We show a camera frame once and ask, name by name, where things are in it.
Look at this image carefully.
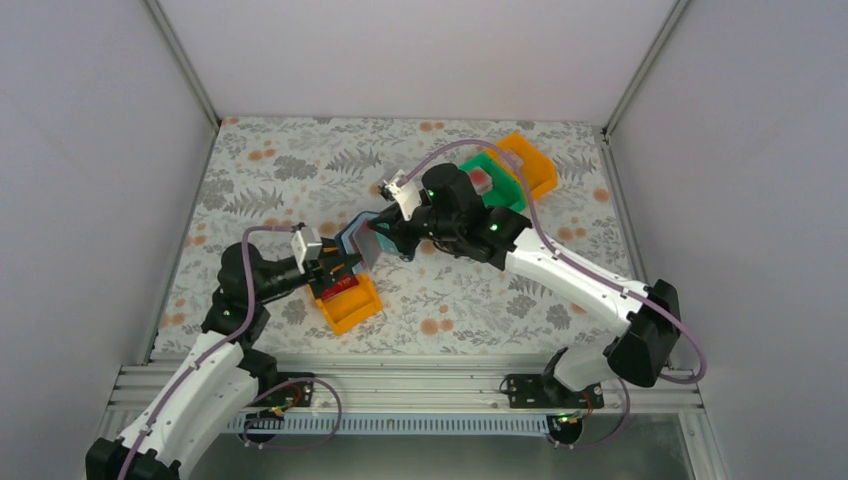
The blue card holder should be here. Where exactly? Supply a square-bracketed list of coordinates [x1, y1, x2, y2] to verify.
[334, 211, 414, 274]

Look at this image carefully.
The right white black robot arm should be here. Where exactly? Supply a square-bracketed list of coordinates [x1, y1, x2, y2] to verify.
[368, 163, 680, 392]

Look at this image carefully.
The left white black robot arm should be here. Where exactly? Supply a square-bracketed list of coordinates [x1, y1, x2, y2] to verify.
[85, 238, 362, 479]

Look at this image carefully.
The red VIP card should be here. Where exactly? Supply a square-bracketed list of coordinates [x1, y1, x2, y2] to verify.
[321, 275, 359, 300]

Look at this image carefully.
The floral table mat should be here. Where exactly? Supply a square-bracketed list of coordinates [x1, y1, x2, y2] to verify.
[153, 116, 632, 356]

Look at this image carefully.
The near orange bin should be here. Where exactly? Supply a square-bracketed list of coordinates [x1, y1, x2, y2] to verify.
[314, 273, 383, 336]

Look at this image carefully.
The orange bin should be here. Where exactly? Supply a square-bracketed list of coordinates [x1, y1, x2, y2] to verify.
[496, 131, 558, 201]
[314, 273, 383, 336]

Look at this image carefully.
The green bin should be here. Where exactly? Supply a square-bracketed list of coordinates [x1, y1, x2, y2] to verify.
[459, 153, 526, 213]

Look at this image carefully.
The far orange bin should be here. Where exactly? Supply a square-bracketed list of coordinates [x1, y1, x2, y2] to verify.
[496, 131, 558, 201]

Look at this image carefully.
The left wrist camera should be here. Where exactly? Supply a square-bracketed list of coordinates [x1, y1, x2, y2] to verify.
[291, 226, 323, 274]

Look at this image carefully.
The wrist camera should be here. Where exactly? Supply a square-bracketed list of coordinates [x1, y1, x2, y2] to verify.
[291, 226, 323, 274]
[378, 170, 422, 221]

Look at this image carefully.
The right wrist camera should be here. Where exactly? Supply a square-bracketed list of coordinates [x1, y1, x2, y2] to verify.
[378, 170, 422, 221]

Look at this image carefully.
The aluminium rail frame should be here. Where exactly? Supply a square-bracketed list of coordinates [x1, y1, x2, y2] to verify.
[107, 354, 704, 414]

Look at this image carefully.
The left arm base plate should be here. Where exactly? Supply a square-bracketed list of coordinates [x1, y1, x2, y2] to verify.
[250, 372, 315, 410]

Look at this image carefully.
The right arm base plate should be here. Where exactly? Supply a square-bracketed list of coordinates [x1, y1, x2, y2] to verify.
[498, 374, 605, 409]

